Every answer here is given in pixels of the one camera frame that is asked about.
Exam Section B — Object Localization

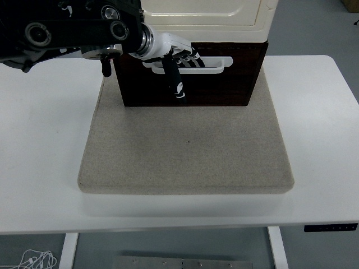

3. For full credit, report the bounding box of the white and black hand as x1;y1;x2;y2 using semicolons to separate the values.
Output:
136;27;208;103

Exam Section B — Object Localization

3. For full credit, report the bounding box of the white drawer handle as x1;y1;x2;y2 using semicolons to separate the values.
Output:
142;56;234;75

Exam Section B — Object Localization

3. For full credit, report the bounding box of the dark wooden drawer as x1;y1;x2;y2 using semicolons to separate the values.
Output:
118;47;264;106

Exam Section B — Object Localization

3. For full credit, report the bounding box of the cream plastic cabinet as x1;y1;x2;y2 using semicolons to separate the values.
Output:
139;0;278;44

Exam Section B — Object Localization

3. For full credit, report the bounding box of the dark wooden drawer housing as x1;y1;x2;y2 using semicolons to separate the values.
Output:
111;39;270;108

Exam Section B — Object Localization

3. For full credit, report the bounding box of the beige fabric mat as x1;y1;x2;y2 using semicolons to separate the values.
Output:
77;57;295;196

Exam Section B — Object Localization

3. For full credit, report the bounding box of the cardboard box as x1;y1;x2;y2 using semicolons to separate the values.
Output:
341;0;359;13

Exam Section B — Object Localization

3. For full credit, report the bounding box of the white table leg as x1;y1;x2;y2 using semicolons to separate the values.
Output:
267;226;289;269
58;233;80;269

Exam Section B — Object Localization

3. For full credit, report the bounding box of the black table control panel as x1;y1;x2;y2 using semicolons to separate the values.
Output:
304;222;359;233

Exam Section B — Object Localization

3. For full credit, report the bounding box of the white cable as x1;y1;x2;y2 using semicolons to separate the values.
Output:
0;250;58;269

